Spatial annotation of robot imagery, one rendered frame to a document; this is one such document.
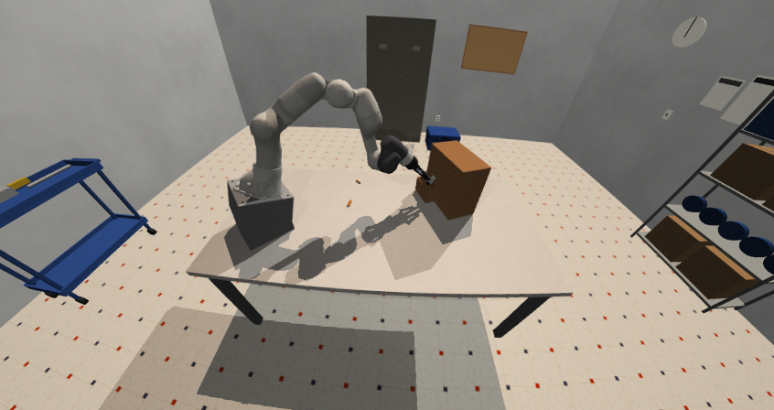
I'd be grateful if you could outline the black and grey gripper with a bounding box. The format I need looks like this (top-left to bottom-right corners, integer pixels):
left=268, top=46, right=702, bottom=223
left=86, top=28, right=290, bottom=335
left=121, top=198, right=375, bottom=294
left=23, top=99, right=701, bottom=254
left=405, top=156, right=434, bottom=184

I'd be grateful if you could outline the dark brown chest of drawers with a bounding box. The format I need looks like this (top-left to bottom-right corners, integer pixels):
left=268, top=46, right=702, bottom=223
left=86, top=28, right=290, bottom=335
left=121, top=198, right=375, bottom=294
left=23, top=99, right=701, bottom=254
left=431, top=141, right=491, bottom=220

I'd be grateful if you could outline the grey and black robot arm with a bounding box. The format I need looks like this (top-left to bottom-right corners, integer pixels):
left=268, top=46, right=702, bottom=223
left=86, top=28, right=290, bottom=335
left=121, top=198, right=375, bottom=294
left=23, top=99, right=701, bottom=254
left=234, top=72, right=414, bottom=200

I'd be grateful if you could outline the brown wooden drawer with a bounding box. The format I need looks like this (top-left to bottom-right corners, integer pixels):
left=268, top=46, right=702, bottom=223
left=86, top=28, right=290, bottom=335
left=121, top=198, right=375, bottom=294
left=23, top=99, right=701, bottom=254
left=429, top=146, right=446, bottom=172
left=439, top=176, right=457, bottom=205
left=435, top=190, right=452, bottom=218
left=443, top=159, right=462, bottom=189
left=415, top=177, right=438, bottom=203
left=427, top=162, right=441, bottom=187

